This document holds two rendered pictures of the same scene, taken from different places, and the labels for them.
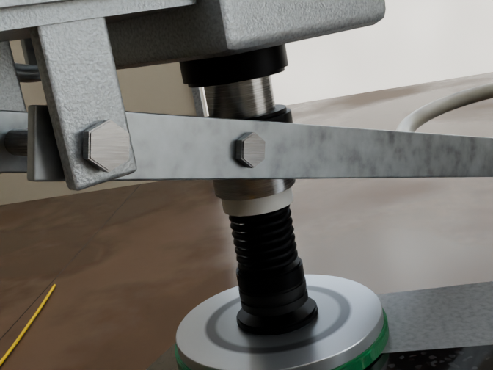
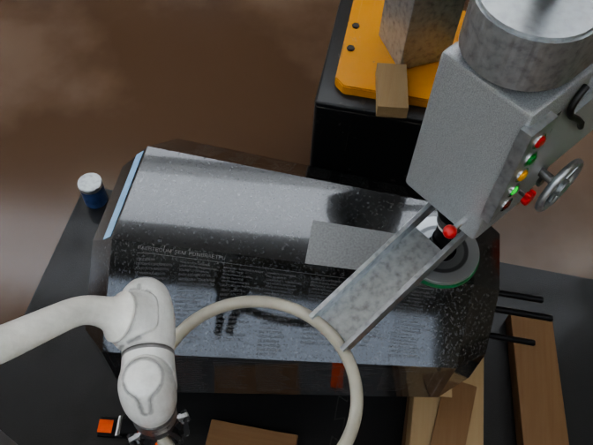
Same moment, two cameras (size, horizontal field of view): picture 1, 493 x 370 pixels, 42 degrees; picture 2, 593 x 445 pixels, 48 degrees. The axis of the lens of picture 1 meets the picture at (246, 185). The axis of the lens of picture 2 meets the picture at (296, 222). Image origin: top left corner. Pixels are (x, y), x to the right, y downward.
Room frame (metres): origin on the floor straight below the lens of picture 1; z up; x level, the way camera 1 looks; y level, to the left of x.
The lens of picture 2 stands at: (1.55, -0.47, 2.41)
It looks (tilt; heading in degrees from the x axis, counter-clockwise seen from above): 57 degrees down; 176
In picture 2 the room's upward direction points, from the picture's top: 3 degrees clockwise
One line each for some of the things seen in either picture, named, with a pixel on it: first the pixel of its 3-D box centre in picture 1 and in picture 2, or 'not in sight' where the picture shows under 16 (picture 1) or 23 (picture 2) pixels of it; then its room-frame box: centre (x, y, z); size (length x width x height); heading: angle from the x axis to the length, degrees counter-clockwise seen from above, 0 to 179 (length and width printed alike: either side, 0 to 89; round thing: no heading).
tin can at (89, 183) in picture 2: not in sight; (93, 191); (-0.13, -1.23, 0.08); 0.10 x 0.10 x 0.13
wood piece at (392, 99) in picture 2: not in sight; (391, 90); (-0.02, -0.08, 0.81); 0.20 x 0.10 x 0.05; 176
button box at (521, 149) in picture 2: not in sight; (515, 169); (0.75, 0.01, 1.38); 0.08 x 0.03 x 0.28; 130
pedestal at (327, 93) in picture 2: not in sight; (394, 124); (-0.26, 0.03, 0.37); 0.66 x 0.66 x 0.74; 78
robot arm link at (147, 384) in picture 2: not in sight; (147, 383); (1.12, -0.70, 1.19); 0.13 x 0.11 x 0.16; 7
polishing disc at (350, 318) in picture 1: (278, 321); (439, 249); (0.62, -0.01, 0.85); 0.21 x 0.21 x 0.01
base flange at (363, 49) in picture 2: not in sight; (411, 50); (-0.26, 0.03, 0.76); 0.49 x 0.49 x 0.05; 78
